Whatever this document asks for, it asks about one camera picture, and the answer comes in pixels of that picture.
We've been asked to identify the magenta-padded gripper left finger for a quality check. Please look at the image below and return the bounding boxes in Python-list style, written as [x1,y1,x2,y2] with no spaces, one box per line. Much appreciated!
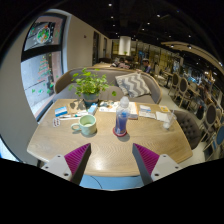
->
[40,142,92,186]

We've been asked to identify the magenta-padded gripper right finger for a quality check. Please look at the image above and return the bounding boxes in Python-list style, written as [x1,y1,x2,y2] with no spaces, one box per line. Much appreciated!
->
[131,142,184,186]

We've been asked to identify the clear bottle with blue label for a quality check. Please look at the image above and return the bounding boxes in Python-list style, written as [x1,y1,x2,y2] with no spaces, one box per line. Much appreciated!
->
[114,96,132,137]

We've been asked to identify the pale green mug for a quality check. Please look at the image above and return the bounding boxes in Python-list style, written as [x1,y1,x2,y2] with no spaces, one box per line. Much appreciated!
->
[70,114,98,137]

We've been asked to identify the pill blister pack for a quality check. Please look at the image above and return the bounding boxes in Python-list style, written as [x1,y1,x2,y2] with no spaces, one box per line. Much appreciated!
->
[52,117,62,128]

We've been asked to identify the plain white card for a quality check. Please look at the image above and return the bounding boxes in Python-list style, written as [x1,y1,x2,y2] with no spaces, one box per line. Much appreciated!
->
[155,110,169,123]

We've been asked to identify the blue and white card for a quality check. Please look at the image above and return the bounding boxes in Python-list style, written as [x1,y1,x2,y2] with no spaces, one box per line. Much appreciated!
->
[138,104,157,120]

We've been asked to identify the blue and white carton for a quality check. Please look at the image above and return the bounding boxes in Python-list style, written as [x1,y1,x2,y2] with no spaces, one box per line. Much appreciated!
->
[54,106,69,118]

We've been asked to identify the grey tufted chair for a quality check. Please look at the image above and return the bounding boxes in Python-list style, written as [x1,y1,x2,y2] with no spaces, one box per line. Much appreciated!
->
[173,109,203,150]

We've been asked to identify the small blue box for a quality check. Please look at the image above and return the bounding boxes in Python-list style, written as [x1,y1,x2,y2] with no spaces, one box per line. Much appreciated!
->
[87,102,99,116]

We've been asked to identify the printed paper leaflets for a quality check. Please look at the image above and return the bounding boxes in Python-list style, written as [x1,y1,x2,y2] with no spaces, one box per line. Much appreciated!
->
[98,100,121,113]

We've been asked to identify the grey curved sofa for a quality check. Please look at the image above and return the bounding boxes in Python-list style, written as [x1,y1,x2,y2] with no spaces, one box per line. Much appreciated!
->
[54,66,163,105]

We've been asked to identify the green potted plant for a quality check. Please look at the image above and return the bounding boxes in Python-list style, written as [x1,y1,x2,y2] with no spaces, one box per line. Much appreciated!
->
[68,67,118,108]

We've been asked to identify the group of round-backed chairs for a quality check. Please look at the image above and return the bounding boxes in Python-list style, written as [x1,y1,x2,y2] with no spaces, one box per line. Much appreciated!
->
[168,71,224,161]

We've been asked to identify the person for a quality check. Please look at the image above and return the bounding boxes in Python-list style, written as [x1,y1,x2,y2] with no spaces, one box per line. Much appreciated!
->
[141,58,153,74]
[112,57,131,70]

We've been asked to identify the group of ceiling lights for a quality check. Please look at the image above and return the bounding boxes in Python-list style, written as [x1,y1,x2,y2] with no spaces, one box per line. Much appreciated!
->
[106,2,223,66]

